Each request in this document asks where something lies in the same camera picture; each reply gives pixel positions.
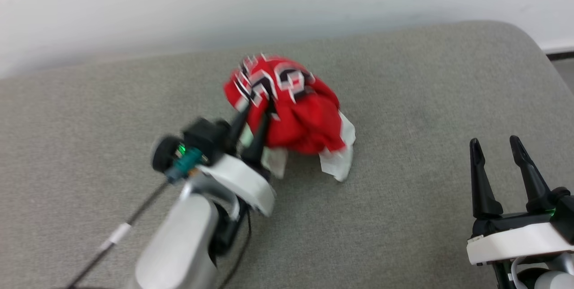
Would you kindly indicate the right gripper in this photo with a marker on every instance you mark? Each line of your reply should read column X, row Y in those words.
column 515, row 239

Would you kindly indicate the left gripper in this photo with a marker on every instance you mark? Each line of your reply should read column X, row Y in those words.
column 242, row 181

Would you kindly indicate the red basketball jersey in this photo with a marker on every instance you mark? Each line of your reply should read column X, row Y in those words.
column 309, row 118

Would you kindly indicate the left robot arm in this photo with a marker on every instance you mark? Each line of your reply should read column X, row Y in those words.
column 179, row 244

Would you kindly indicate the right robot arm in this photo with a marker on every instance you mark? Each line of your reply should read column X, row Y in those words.
column 551, row 278

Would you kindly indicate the grey fabric sofa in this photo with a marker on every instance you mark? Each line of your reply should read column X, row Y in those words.
column 403, row 101

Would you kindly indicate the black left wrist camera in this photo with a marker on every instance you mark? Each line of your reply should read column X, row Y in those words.
column 202, row 136

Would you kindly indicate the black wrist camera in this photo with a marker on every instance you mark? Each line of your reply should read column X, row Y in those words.
column 202, row 136
column 565, row 213

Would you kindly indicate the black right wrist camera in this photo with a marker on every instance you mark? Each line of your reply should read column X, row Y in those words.
column 565, row 213

